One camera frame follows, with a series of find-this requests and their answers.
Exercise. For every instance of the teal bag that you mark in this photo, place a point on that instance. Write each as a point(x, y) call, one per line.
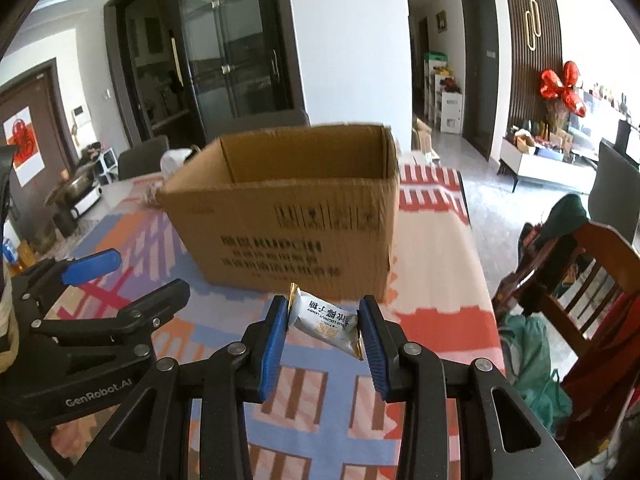
point(532, 370)

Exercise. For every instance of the white candy packet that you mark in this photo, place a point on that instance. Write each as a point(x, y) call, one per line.
point(325, 322)

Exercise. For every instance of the green cloth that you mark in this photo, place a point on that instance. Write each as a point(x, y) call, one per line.
point(567, 215)

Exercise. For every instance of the red and white door poster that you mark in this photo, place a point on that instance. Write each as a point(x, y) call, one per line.
point(22, 142)

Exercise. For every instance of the brown cardboard box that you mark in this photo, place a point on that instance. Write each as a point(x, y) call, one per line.
point(280, 220)

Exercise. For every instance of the floral cloth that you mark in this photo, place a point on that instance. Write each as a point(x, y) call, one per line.
point(152, 195)

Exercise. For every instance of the gold wall ornament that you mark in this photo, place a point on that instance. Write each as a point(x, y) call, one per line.
point(531, 25)

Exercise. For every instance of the white electric cooker base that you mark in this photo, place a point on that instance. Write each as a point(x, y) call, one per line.
point(87, 202)

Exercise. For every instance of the colourful patterned tablecloth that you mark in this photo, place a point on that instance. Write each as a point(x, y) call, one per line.
point(430, 320)

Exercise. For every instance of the small framed picture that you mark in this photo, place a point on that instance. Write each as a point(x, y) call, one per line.
point(441, 21)

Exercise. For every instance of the black mug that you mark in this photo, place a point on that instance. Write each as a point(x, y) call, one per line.
point(65, 222)

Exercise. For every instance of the grey dining chair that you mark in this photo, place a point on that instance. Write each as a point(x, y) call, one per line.
point(142, 157)
point(612, 185)
point(260, 122)

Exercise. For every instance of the dark framed glass sliding door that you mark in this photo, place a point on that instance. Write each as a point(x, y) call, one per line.
point(225, 45)

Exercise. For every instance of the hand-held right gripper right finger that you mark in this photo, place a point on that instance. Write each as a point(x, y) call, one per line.
point(372, 350)

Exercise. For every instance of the red cloth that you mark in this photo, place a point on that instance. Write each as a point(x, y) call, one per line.
point(605, 360)

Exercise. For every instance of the steel hot pot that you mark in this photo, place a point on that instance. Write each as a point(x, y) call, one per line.
point(72, 187)

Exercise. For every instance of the wooden chair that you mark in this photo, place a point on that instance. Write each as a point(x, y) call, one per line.
point(600, 270)

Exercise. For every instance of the open cardboard box on floor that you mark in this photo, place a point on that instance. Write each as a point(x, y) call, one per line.
point(424, 140)

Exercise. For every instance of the white shelf unit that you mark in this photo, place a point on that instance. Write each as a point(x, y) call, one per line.
point(447, 105)

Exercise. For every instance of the white low cabinet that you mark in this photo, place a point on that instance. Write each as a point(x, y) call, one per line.
point(540, 167)

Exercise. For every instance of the white plastic bag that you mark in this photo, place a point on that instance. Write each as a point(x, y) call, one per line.
point(175, 160)

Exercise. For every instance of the blue bottle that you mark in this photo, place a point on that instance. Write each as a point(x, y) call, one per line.
point(10, 252)

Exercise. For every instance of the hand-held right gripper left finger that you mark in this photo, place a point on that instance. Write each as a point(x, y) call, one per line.
point(272, 350)

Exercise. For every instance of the white wall intercom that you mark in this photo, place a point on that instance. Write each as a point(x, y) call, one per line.
point(79, 117)

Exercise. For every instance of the red foil balloon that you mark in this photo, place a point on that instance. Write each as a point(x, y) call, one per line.
point(562, 87)

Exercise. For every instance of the dark interior door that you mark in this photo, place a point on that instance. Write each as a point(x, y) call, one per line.
point(482, 65)

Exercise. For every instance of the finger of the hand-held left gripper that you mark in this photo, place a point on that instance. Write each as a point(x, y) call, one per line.
point(92, 265)
point(160, 302)

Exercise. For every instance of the brown entry door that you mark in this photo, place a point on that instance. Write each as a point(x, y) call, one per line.
point(47, 95)

